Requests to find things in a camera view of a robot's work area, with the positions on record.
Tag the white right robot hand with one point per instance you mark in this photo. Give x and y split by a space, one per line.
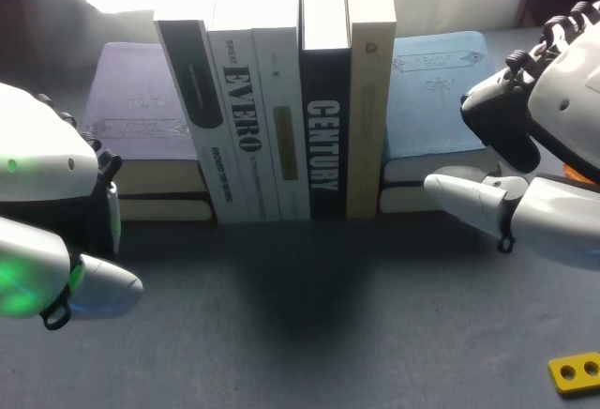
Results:
562 90

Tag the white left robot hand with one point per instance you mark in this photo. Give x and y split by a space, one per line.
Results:
47 165

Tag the white book black rounded shape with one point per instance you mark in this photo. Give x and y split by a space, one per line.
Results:
206 160

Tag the orange object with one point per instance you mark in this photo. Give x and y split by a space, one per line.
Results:
583 172

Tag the purple cover book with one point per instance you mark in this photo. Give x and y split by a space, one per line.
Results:
136 99

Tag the dark cover book cream pages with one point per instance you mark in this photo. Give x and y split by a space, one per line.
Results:
164 209
403 200

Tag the blue cover book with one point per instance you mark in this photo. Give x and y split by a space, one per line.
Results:
431 99

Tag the cream spine book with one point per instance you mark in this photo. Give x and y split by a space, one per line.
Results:
370 123

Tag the white book titled Evero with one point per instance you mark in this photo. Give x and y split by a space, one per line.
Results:
244 113

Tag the black book titled Century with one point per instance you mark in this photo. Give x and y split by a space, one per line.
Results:
323 146

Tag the white book gold strip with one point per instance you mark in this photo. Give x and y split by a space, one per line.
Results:
286 99

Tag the yellow two-hole block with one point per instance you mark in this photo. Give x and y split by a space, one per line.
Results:
575 374

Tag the grey table cloth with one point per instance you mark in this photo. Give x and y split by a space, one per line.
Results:
300 334

